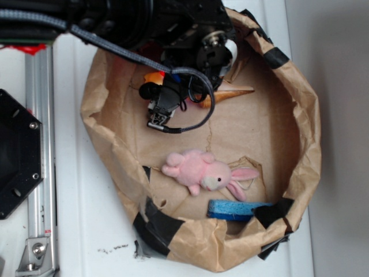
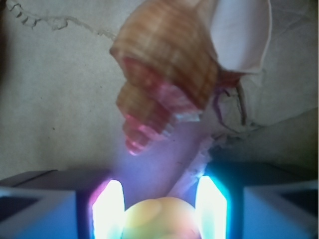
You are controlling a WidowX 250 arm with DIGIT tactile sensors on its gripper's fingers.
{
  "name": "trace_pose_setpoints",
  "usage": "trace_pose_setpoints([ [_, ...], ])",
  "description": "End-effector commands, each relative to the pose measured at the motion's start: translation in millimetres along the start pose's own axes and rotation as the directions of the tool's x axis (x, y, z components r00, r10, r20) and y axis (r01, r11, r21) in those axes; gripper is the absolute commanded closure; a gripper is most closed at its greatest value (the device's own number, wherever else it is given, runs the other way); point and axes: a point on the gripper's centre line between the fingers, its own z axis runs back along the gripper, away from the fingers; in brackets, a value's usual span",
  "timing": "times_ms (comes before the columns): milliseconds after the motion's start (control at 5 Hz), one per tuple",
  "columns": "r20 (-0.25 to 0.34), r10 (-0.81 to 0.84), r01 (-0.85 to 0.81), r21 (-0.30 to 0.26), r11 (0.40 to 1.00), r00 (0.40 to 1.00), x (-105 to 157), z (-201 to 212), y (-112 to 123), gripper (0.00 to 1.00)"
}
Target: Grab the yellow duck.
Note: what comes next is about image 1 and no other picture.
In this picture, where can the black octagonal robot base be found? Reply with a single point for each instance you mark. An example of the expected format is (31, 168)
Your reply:
(21, 154)

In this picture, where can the brown spiral seashell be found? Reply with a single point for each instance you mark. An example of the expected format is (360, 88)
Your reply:
(220, 96)

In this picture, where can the pink plush bunny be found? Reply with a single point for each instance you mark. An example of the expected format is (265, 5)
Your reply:
(197, 169)

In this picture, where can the blue sponge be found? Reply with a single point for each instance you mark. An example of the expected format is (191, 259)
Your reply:
(233, 210)

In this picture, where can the brown paper bag tray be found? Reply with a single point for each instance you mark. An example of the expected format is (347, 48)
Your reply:
(276, 129)

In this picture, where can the aluminium extrusion rail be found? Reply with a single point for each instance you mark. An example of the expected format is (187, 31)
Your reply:
(40, 256)

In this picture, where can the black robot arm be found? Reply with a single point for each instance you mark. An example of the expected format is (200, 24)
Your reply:
(127, 24)

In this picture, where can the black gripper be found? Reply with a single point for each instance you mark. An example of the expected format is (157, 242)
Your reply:
(207, 46)

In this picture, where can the yellow rubber duck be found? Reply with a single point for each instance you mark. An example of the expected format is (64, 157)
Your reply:
(155, 77)

